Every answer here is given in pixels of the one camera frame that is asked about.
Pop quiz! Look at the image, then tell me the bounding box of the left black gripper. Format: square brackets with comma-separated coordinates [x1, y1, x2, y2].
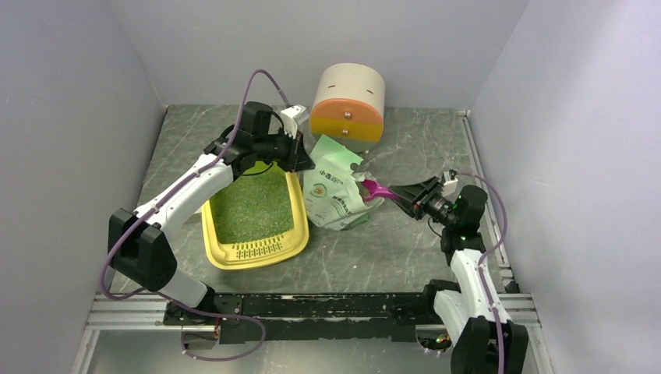
[254, 126, 316, 173]

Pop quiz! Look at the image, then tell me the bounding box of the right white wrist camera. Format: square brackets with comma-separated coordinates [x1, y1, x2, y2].
[440, 170, 458, 196]

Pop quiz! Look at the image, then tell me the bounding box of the yellow litter box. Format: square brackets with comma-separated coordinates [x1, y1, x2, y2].
[201, 163, 309, 270]

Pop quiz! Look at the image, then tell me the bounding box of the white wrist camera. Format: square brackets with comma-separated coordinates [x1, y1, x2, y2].
[279, 104, 309, 139]
[440, 170, 458, 196]

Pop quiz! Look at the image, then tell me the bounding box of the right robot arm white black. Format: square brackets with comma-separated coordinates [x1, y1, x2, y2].
[389, 177, 529, 373]

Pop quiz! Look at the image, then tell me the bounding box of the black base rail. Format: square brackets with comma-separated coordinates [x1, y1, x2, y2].
[163, 291, 471, 346]

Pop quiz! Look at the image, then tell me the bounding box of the magenta plastic scoop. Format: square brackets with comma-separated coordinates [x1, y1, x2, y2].
[360, 179, 400, 203]

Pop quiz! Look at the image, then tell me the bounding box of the round cream drawer cabinet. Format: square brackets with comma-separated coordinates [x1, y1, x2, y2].
[309, 62, 385, 153]

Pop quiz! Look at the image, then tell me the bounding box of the green cat litter bag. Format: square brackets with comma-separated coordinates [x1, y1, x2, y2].
[302, 136, 385, 231]

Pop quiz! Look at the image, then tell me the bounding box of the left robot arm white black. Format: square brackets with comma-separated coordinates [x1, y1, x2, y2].
[105, 101, 314, 324]

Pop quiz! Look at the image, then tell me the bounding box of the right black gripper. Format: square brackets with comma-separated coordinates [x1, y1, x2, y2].
[387, 176, 458, 228]

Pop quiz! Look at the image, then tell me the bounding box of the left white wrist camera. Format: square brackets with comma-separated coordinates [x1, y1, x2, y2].
[279, 104, 309, 139]

